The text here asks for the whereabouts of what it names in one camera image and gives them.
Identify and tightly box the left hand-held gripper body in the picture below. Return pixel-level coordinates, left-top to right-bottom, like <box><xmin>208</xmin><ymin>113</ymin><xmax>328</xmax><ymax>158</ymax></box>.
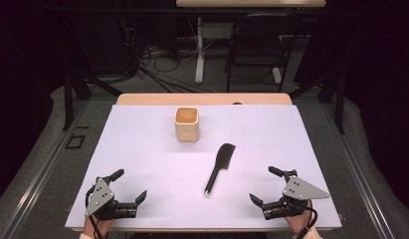
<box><xmin>85</xmin><ymin>176</ymin><xmax>138</xmax><ymax>221</ymax></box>

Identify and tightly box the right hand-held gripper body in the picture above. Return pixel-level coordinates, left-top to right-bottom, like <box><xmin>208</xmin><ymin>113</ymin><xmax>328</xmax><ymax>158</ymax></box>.
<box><xmin>262</xmin><ymin>169</ymin><xmax>330</xmax><ymax>221</ymax></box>

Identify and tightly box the beige square cup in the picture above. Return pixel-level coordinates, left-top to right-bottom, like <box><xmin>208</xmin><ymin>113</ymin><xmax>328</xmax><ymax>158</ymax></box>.
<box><xmin>173</xmin><ymin>107</ymin><xmax>201</xmax><ymax>143</ymax></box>

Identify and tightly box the person's left hand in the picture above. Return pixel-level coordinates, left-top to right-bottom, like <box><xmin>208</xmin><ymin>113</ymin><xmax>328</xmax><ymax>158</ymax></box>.
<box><xmin>83</xmin><ymin>212</ymin><xmax>115</xmax><ymax>239</ymax></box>

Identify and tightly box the white table mat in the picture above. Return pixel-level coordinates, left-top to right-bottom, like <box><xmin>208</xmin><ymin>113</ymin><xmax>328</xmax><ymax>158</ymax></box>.
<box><xmin>64</xmin><ymin>104</ymin><xmax>343</xmax><ymax>230</ymax></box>

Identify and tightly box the black metal stand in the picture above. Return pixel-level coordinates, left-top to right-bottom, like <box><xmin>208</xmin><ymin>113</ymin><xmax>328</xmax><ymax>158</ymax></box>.
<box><xmin>289</xmin><ymin>70</ymin><xmax>346</xmax><ymax>135</ymax></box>
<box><xmin>61</xmin><ymin>64</ymin><xmax>124</xmax><ymax>132</ymax></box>

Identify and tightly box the wooden table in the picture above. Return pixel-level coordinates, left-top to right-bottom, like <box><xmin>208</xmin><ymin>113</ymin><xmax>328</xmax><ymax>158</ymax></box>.
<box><xmin>72</xmin><ymin>93</ymin><xmax>339</xmax><ymax>233</ymax></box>

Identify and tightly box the black folding chair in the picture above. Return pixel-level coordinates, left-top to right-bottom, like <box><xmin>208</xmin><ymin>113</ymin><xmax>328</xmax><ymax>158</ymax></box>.
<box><xmin>224</xmin><ymin>13</ymin><xmax>305</xmax><ymax>94</ymax></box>

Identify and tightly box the white-legged desk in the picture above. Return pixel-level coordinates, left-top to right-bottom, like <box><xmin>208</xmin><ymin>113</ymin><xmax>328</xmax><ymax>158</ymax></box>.
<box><xmin>175</xmin><ymin>0</ymin><xmax>327</xmax><ymax>85</ymax></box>

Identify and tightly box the right hand-held gripper cable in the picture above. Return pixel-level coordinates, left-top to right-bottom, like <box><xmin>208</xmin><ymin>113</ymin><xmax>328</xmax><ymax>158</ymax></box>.
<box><xmin>291</xmin><ymin>198</ymin><xmax>319</xmax><ymax>239</ymax></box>

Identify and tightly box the hand-held gripper cable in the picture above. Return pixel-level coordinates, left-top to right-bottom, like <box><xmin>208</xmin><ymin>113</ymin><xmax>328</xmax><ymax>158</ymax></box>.
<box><xmin>291</xmin><ymin>198</ymin><xmax>319</xmax><ymax>239</ymax></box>
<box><xmin>85</xmin><ymin>185</ymin><xmax>105</xmax><ymax>239</ymax></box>

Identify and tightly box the left hand-held gripper cable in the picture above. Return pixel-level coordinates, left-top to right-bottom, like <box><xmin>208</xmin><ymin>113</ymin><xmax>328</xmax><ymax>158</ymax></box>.
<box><xmin>85</xmin><ymin>185</ymin><xmax>105</xmax><ymax>239</ymax></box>

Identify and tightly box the metal floor rail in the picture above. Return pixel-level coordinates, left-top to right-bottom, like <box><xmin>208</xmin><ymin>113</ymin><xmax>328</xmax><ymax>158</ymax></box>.
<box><xmin>0</xmin><ymin>99</ymin><xmax>92</xmax><ymax>239</ymax></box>
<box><xmin>319</xmin><ymin>99</ymin><xmax>397</xmax><ymax>239</ymax></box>

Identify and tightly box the bundle of floor cables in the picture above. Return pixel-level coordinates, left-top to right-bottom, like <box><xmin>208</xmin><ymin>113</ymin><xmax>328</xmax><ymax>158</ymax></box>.
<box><xmin>123</xmin><ymin>16</ymin><xmax>215</xmax><ymax>95</ymax></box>

